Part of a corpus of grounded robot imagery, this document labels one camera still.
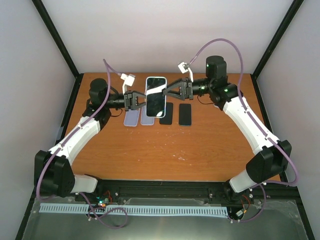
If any black frame post right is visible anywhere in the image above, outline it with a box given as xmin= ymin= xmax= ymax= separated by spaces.
xmin=251 ymin=0 xmax=320 ymax=240

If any black frame post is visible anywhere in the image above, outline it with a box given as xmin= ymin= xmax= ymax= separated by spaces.
xmin=15 ymin=0 xmax=84 ymax=240
xmin=251 ymin=0 xmax=320 ymax=240

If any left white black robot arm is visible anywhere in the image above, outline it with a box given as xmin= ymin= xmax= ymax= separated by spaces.
xmin=34 ymin=78 xmax=146 ymax=202

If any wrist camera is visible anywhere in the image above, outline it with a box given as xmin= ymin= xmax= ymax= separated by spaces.
xmin=178 ymin=61 xmax=194 ymax=83
xmin=120 ymin=73 xmax=136 ymax=94

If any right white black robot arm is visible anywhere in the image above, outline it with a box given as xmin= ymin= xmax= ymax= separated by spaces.
xmin=163 ymin=55 xmax=292 ymax=196

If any black smartphone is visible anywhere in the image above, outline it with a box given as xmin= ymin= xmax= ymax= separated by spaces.
xmin=159 ymin=102 xmax=174 ymax=125

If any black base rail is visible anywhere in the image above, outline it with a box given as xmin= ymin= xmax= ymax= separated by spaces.
xmin=32 ymin=178 xmax=300 ymax=208

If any light blue cable duct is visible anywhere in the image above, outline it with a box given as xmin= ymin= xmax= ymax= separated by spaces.
xmin=38 ymin=203 xmax=228 ymax=218

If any phone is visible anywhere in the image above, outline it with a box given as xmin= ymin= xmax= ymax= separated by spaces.
xmin=145 ymin=76 xmax=167 ymax=119
xmin=178 ymin=103 xmax=192 ymax=127

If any lavender phone case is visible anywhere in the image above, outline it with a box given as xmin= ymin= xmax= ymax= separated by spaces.
xmin=123 ymin=109 xmax=140 ymax=127
xmin=140 ymin=111 xmax=155 ymax=126

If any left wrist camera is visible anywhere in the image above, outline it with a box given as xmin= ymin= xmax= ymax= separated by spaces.
xmin=120 ymin=73 xmax=136 ymax=94

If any black frame post left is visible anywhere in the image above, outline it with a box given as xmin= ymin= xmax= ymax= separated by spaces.
xmin=15 ymin=0 xmax=84 ymax=240

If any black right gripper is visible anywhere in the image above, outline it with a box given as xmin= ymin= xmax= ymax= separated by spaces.
xmin=162 ymin=77 xmax=213 ymax=101

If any metal base plate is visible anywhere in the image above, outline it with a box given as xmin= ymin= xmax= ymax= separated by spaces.
xmin=22 ymin=197 xmax=308 ymax=240

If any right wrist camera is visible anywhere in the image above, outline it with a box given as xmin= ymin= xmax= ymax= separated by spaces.
xmin=178 ymin=61 xmax=194 ymax=83

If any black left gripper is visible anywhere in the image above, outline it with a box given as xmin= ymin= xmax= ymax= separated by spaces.
xmin=104 ymin=90 xmax=153 ymax=111

